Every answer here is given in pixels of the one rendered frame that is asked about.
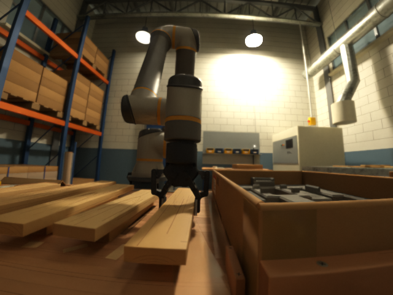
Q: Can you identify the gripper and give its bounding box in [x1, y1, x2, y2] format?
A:
[150, 140, 211, 216]

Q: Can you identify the pine board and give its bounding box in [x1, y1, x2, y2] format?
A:
[0, 176, 96, 186]
[0, 180, 117, 216]
[52, 188, 159, 243]
[123, 187, 198, 267]
[0, 183, 136, 238]

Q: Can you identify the dark grey card insert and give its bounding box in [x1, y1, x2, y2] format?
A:
[240, 176, 367, 204]

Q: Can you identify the brown cardboard carton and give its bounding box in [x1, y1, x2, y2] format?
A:
[211, 168, 393, 295]

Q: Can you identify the grey workbench with back panel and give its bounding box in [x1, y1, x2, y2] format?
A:
[201, 131, 261, 169]

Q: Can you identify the brown paper roll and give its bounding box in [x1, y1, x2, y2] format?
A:
[62, 151, 75, 185]

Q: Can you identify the brown cardboard box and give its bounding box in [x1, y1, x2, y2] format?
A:
[50, 31, 99, 67]
[65, 71, 91, 121]
[0, 48, 44, 103]
[36, 66, 69, 113]
[85, 82, 106, 127]
[93, 48, 111, 78]

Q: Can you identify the blue and orange pallet rack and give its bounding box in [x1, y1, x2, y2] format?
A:
[0, 0, 117, 183]

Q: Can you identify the cream machine cabinet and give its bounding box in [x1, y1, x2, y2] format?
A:
[271, 125, 346, 172]

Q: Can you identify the stack of flat cardboard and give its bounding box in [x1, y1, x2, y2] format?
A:
[0, 165, 60, 181]

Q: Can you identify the round pendant lamp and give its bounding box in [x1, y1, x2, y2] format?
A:
[244, 20, 264, 49]
[134, 17, 152, 45]

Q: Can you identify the grey stone-top bench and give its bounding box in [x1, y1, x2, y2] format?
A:
[302, 164, 393, 178]

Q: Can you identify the grey wall conduit pipe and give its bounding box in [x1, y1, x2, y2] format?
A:
[298, 23, 313, 119]

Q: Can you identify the silver ventilation duct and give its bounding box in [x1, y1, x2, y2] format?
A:
[302, 0, 393, 127]

